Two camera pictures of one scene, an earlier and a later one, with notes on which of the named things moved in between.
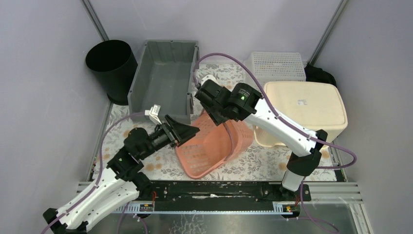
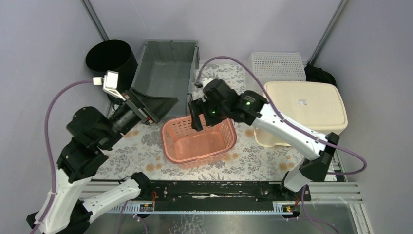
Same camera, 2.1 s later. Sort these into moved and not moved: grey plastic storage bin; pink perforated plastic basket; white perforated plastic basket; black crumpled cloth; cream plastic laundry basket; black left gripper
Moved: black left gripper; pink perforated plastic basket
Not moved: cream plastic laundry basket; grey plastic storage bin; white perforated plastic basket; black crumpled cloth
